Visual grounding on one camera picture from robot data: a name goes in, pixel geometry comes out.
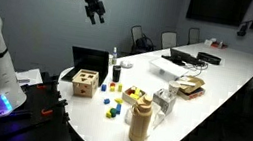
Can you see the black oval pouch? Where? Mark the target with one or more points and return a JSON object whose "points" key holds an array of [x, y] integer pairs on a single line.
{"points": [[209, 58]]}

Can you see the black laptop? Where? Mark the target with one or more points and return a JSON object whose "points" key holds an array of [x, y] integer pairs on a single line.
{"points": [[89, 60]]}

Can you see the green round block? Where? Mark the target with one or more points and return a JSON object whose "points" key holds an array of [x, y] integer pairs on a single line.
{"points": [[113, 111]]}

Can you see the clear plastic storage bin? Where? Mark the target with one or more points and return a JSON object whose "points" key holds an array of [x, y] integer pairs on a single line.
{"points": [[167, 67]]}

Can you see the tan insulated bottle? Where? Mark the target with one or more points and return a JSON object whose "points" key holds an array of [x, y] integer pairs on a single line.
{"points": [[140, 123]]}

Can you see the black camera on pole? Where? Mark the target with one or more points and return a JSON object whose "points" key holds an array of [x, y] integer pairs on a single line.
{"points": [[242, 30]]}

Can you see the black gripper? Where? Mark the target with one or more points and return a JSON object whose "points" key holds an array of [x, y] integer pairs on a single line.
{"points": [[95, 6]]}

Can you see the tall yellow block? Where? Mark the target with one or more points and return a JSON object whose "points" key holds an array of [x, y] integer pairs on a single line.
{"points": [[120, 87]]}

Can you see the small yellow block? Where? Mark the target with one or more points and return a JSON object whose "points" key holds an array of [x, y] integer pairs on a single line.
{"points": [[108, 114], [112, 88]]}

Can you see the black backpack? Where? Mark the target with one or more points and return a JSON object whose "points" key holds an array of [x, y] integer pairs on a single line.
{"points": [[144, 45]]}

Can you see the wooden shape sorter box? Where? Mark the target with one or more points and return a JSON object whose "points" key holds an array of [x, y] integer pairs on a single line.
{"points": [[84, 83]]}

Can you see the black device on stand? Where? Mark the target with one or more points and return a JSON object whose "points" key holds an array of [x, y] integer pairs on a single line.
{"points": [[182, 56]]}

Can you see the flat yellow block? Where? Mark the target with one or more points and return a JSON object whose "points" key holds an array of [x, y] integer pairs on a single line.
{"points": [[118, 100]]}

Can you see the tall blue block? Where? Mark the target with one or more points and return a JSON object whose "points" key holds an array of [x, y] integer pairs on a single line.
{"points": [[118, 108]]}

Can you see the wooden tray of blocks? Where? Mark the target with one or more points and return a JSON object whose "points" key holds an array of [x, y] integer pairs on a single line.
{"points": [[131, 94]]}

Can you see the paper cup with print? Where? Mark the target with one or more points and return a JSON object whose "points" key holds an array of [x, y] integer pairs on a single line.
{"points": [[110, 59]]}

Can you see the orange black clamp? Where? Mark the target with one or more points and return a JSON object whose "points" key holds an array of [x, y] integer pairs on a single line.
{"points": [[46, 112], [41, 86]]}

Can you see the grey tissue box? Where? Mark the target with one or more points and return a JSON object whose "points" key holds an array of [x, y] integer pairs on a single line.
{"points": [[164, 101]]}

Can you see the red block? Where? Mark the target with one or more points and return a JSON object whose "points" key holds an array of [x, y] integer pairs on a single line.
{"points": [[112, 84]]}

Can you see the small white box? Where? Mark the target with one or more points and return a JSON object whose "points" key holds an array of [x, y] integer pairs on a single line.
{"points": [[208, 42]]}

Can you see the blue cube block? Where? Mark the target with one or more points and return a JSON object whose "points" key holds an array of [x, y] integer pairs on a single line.
{"points": [[106, 101], [103, 87]]}

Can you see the white paper cup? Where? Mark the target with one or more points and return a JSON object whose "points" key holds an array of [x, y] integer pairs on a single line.
{"points": [[173, 87]]}

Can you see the red flat item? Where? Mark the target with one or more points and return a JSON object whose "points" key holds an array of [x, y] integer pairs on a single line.
{"points": [[219, 46]]}

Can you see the flat colourful box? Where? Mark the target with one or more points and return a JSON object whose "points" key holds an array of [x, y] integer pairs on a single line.
{"points": [[193, 94]]}

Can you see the white board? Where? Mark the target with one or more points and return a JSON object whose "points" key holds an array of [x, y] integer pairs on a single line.
{"points": [[30, 74]]}

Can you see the small spray bottle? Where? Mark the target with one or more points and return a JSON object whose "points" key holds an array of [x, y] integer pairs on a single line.
{"points": [[114, 58]]}

